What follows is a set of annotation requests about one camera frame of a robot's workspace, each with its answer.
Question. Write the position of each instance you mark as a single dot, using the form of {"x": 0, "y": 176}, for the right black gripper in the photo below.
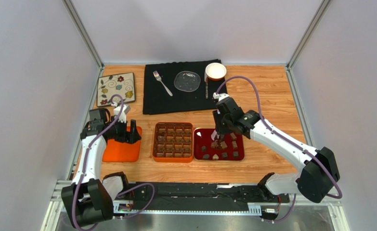
{"x": 220, "y": 127}

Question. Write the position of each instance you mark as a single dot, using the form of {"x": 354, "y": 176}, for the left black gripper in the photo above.
{"x": 131, "y": 137}

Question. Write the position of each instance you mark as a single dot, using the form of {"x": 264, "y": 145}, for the pink handled metal tongs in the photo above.
{"x": 214, "y": 135}

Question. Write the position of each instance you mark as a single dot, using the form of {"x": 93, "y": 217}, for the orange chocolate box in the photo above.
{"x": 178, "y": 144}

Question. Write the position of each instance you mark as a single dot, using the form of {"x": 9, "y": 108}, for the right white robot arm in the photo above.
{"x": 317, "y": 171}

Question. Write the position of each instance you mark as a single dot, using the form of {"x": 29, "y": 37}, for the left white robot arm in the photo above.
{"x": 88, "y": 199}

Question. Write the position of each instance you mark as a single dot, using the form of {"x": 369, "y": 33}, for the rectangular milk chocolate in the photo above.
{"x": 233, "y": 136}

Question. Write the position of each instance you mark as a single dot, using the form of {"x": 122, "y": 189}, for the square milk chocolate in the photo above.
{"x": 223, "y": 145}

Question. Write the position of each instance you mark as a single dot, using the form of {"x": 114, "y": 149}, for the brown leaf chocolate centre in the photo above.
{"x": 214, "y": 144}

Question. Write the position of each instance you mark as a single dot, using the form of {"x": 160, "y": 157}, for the light leaf chocolate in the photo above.
{"x": 160, "y": 138}

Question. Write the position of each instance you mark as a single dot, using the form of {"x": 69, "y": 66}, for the orange tin lid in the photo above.
{"x": 120, "y": 151}

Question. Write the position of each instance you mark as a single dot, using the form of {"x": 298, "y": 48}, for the red lacquer tray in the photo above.
{"x": 234, "y": 152}

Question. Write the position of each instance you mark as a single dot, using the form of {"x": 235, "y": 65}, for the floral square plate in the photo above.
{"x": 118, "y": 84}

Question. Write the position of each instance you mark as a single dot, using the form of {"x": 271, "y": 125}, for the white orange bowl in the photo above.
{"x": 215, "y": 71}

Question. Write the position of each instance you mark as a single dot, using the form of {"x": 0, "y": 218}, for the clear glass plate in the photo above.
{"x": 187, "y": 81}

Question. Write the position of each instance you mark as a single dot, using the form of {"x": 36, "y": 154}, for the black cloth mat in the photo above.
{"x": 157, "y": 101}

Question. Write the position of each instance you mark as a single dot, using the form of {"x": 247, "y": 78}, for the silver fork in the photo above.
{"x": 159, "y": 79}

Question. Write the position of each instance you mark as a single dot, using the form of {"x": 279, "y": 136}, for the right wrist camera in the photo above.
{"x": 217, "y": 97}

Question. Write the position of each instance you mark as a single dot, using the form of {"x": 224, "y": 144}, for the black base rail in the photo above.
{"x": 201, "y": 198}

